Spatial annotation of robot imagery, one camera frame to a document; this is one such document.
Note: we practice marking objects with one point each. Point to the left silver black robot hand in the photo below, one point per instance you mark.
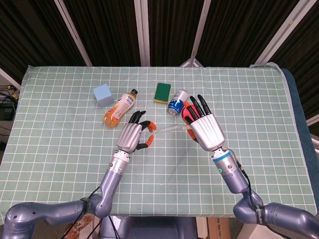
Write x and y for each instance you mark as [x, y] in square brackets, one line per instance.
[129, 135]

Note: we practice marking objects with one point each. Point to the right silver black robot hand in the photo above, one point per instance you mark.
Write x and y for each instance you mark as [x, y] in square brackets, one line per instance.
[208, 132]

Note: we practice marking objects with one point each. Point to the clear glass tube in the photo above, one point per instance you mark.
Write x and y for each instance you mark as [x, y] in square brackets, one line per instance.
[167, 129]

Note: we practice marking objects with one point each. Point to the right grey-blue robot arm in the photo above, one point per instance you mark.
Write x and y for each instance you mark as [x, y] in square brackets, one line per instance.
[234, 179]

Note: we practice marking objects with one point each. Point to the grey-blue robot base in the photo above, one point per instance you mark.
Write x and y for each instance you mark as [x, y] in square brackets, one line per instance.
[149, 229]

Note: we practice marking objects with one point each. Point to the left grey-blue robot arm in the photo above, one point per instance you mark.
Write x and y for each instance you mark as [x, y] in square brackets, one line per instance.
[109, 184]

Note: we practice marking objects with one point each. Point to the orange drink plastic bottle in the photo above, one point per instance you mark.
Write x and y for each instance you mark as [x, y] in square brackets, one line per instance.
[119, 107]

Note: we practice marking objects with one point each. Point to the red plastic disc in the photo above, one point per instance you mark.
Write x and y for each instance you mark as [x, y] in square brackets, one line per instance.
[184, 112]

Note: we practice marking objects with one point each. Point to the blue and white soda can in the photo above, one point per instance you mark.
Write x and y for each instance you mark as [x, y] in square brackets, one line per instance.
[177, 102]

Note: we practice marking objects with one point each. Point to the light blue foam cube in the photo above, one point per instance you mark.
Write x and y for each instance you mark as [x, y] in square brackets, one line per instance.
[102, 93]

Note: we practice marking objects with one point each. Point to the green white checkered tablecloth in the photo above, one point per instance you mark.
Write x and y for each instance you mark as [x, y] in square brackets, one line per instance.
[159, 179]

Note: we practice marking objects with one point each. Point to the green and yellow sponge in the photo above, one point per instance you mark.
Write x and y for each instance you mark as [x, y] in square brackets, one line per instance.
[162, 92]

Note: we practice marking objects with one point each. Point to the dark blue padded table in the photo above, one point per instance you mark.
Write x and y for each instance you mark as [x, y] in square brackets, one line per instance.
[301, 119]

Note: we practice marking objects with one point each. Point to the white table leg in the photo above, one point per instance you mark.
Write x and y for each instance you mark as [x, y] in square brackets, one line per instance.
[202, 229]

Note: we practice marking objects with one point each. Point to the brown cardboard box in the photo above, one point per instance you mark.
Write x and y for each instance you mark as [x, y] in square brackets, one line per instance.
[218, 229]

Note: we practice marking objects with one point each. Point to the orange snack bag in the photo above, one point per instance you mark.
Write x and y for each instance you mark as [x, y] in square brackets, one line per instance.
[82, 229]

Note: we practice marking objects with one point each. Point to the white cardboard box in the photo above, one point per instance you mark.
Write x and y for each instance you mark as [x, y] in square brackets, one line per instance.
[249, 231]

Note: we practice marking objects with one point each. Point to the black equipment box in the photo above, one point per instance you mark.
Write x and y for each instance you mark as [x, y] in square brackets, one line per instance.
[7, 113]

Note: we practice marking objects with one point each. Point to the white partition frame post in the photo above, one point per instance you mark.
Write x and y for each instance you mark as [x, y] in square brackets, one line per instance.
[74, 32]
[200, 32]
[281, 32]
[142, 32]

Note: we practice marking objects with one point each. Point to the white frame rail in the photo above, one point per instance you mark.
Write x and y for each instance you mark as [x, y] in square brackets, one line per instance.
[10, 79]

